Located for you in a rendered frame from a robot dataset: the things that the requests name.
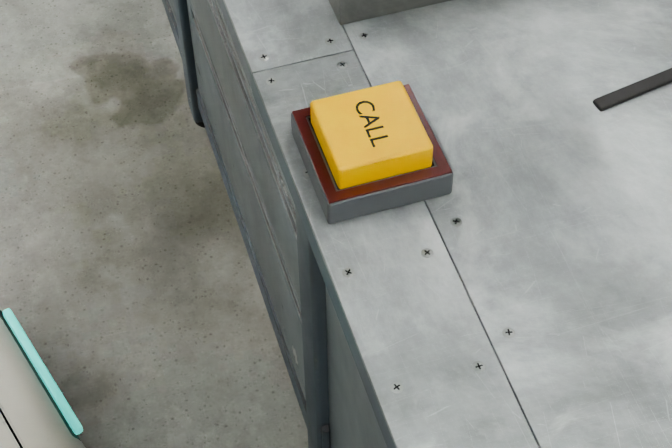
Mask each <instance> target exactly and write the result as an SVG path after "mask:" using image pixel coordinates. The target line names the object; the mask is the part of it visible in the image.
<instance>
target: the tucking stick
mask: <svg viewBox="0 0 672 448"><path fill-rule="evenodd" d="M670 83H672V68H670V69H667V70H665V71H662V72H660V73H658V74H655V75H653V76H650V77H648V78H645V79H643V80H640V81H638V82H635V83H633V84H630V85H628V86H626V87H623V88H621V89H618V90H616V91H613V92H611V93H608V94H606V95H603V96H601V97H598V98H596V99H594V100H593V104H594V105H595V106H596V107H597V109H598V110H599V111H604V110H606V109H609V108H611V107H614V106H616V105H618V104H621V103H623V102H626V101H628V100H631V99H633V98H636V97H638V96H640V95H643V94H645V93H648V92H650V91H653V90H655V89H657V88H660V87H662V86H665V85H667V84H670Z"/></svg>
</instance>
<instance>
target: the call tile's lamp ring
mask: <svg viewBox="0 0 672 448"><path fill-rule="evenodd" d="M403 86H404V88H405V90H406V92H407V94H408V96H409V98H410V100H411V102H412V104H413V106H414V108H415V110H416V112H417V114H418V116H419V118H420V121H421V123H422V125H423V127H424V129H425V131H426V133H427V135H428V137H429V139H430V141H431V143H432V145H433V158H434V160H435V162H436V164H437V167H433V168H429V169H425V170H421V171H417V172H413V173H409V174H405V175H401V176H397V177H393V178H389V179H385V180H381V181H377V182H373V183H369V184H365V185H361V186H357V187H353V188H349V189H345V190H341V191H337V192H336V190H335V187H334V185H333V182H332V180H331V177H330V175H329V173H328V170H327V168H326V165H325V163H324V160H323V158H322V156H321V153H320V151H319V148H318V146H317V143H316V141H315V139H314V136H313V134H312V131H311V129H310V126H309V124H308V122H307V119H306V117H307V116H311V113H310V107H308V108H304V109H300V110H296V111H292V114H293V116H294V119H295V121H296V124H297V126H298V129H299V131H300V134H301V136H302V139H303V141H304V144H305V146H306V149H307V151H308V154H309V156H310V158H311V161H312V163H313V166H314V168H315V171H316V173H317V176H318V178H319V181H320V183H321V186H322V188H323V191H324V193H325V196H326V198H327V201H328V203H329V204H330V203H334V202H338V201H342V200H346V199H350V198H354V197H358V196H362V195H366V194H370V193H374V192H378V191H382V190H386V189H390V188H394V187H398V186H402V185H406V184H410V183H414V182H418V181H422V180H426V179H430V178H434V177H438V176H442V175H446V174H450V173H452V170H451V168H450V166H449V164H448V162H447V160H446V158H445V156H444V154H443V152H442V150H441V148H440V146H439V144H438V142H437V140H436V138H435V136H434V134H433V132H432V130H431V128H430V126H429V124H428V122H427V120H426V118H425V116H424V114H423V112H422V110H421V108H420V106H419V103H418V101H417V99H416V97H415V95H414V93H413V91H412V89H411V87H410V85H409V84H406V85H403Z"/></svg>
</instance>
